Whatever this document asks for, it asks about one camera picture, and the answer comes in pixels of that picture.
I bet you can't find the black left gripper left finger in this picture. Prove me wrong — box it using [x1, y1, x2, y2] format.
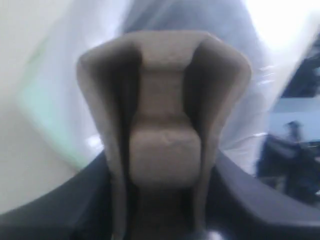
[0, 153, 112, 240]

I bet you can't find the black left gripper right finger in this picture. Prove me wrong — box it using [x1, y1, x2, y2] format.
[205, 152, 320, 240]

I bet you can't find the grey pulp cardboard tray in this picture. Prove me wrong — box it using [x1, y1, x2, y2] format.
[76, 30, 252, 240]

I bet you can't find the white green plastic bag liner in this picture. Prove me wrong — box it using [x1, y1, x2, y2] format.
[14, 0, 320, 163]

